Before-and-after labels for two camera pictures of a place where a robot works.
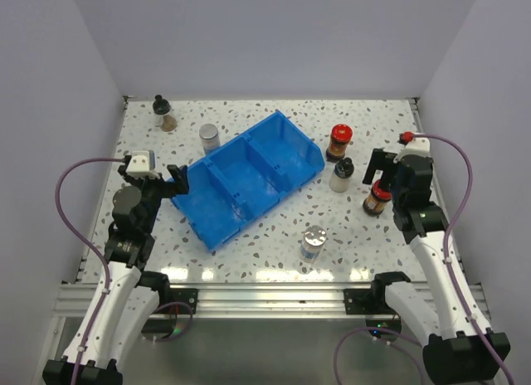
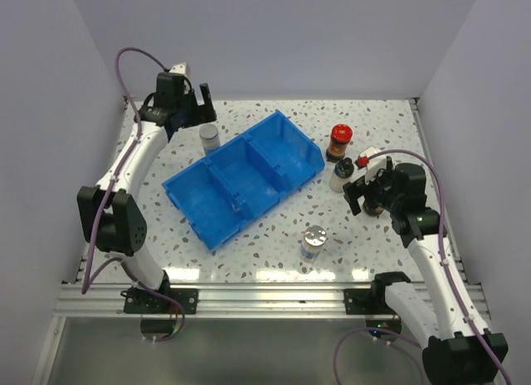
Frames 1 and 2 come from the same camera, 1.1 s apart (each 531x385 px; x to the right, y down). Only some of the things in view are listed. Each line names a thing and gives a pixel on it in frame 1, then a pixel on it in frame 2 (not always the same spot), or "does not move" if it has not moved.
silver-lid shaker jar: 314,237 does not move
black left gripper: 178,174 -> 202,113
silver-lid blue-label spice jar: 210,137 does not move
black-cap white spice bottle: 338,181 does not move
